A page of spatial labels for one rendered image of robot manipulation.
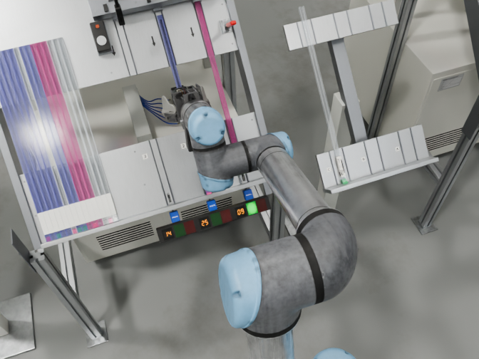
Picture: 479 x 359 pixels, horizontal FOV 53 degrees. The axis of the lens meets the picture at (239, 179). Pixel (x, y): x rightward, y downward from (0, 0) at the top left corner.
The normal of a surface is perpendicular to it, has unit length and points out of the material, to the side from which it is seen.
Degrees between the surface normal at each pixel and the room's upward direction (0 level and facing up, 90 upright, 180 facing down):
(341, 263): 42
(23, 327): 0
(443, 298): 0
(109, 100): 0
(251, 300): 47
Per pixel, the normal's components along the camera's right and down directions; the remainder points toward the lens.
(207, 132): 0.26, 0.33
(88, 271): -0.03, -0.60
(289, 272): 0.08, -0.27
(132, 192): 0.21, 0.09
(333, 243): 0.29, -0.64
